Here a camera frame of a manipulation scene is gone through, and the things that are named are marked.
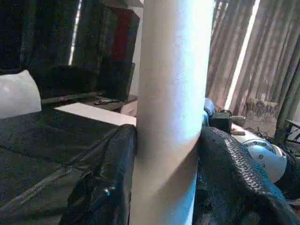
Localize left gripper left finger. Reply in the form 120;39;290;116
59;124;138;225

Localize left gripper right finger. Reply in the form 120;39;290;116
193;127;300;225

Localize white plastic table leg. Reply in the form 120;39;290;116
129;0;215;225

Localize brown low bench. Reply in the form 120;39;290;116
40;92;139;118

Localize black flat monitor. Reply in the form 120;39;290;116
34;62;136;102

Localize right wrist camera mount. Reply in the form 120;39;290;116
202;97;247;137

